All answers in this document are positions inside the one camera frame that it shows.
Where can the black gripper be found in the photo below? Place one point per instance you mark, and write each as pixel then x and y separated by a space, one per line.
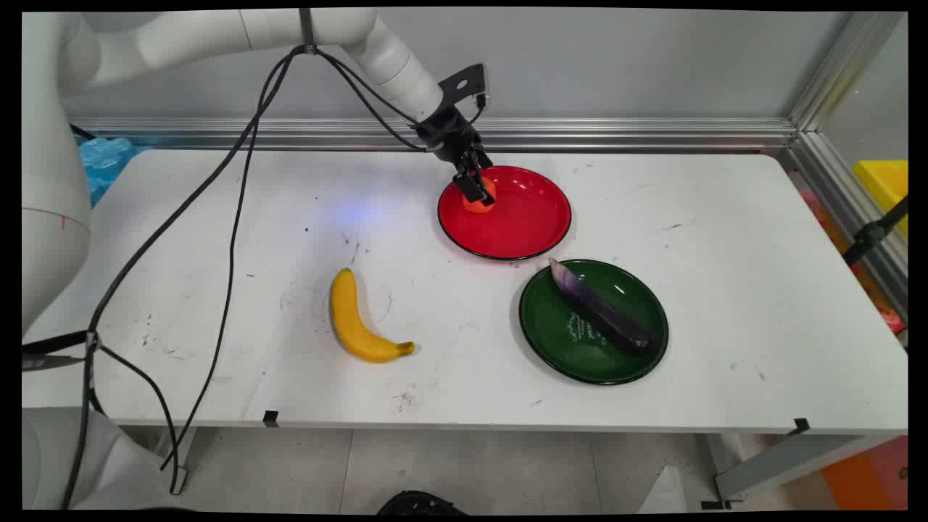
pixel 448 133

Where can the small orange toy fruit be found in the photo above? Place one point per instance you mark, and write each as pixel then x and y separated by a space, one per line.
pixel 481 204

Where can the purple toy eggplant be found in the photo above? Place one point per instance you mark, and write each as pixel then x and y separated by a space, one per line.
pixel 605 312

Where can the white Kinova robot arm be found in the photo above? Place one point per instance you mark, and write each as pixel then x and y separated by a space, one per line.
pixel 181 36

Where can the red round plate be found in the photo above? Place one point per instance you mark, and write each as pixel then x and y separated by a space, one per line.
pixel 518 217

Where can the green round plate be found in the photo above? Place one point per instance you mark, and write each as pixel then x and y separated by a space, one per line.
pixel 565 341

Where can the yellow toy banana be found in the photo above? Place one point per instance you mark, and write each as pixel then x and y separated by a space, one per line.
pixel 348 319

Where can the small black table clip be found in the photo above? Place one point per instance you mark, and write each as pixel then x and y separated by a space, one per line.
pixel 270 418
pixel 800 425

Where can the black round object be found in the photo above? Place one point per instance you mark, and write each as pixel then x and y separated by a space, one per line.
pixel 420 503

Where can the blue plastic bag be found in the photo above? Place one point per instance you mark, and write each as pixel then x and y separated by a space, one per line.
pixel 105 161

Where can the yellow box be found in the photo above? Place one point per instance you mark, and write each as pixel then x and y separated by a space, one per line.
pixel 886 185

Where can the grey table leg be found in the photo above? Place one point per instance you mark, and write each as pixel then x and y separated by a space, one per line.
pixel 783 464

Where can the orange box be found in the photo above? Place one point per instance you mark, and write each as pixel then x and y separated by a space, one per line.
pixel 866 475

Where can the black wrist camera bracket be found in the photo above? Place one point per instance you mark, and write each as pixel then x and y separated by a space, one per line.
pixel 465 82

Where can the aluminium frame rail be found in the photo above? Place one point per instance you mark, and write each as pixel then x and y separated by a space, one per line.
pixel 580 134

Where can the aluminium frame post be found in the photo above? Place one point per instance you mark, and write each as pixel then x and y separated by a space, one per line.
pixel 844 109

